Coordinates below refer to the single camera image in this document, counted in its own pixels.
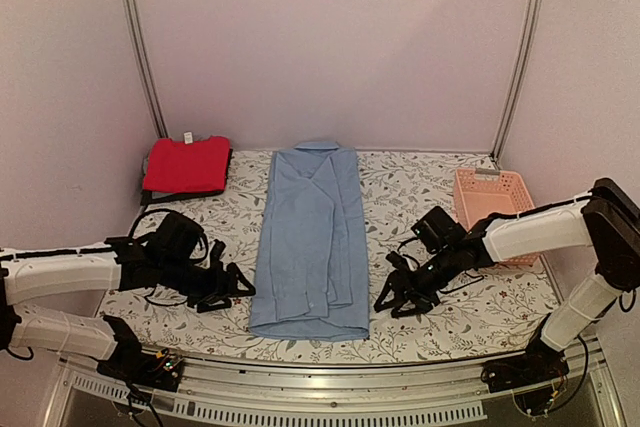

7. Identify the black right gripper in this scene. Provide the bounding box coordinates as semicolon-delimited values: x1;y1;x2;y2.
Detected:
374;246;460;317

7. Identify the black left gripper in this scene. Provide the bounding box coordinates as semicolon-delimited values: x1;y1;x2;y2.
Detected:
159;256;256;314

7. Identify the light blue shirt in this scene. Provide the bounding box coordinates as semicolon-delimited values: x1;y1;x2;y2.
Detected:
249;141;369;342

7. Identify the red t-shirt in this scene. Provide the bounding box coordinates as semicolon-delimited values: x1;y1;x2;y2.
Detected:
142;136;232;194

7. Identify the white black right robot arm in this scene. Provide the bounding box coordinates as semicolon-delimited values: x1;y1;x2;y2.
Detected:
374;178;639;383

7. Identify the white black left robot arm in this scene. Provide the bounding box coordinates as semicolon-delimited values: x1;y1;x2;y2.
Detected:
1;208;256;381

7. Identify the floral patterned tablecloth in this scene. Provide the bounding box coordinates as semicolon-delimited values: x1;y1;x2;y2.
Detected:
99;151;557;364

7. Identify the pink perforated plastic basket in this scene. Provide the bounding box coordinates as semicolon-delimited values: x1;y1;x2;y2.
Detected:
453;167;546;268

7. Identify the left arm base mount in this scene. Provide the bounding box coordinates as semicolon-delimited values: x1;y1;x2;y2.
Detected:
97;344;184;392

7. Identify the aluminium front rail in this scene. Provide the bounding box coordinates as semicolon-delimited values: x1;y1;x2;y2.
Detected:
43;334;632;426

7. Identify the aluminium frame post left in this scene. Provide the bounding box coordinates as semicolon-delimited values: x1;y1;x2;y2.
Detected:
122;0;169;138

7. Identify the aluminium frame post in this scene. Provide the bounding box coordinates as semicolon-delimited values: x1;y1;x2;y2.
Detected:
491;0;543;164
122;0;169;138

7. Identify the aluminium frame post right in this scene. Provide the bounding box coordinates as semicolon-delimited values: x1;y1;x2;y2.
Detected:
491;0;543;164

